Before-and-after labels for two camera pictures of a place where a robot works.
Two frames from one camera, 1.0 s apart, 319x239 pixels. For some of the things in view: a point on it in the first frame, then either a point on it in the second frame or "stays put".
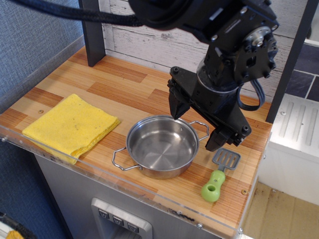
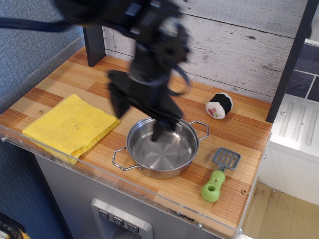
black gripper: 217,107 -> 157,100
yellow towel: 68,129 stays put
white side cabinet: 291,162 stays put
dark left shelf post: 93,35 stays put
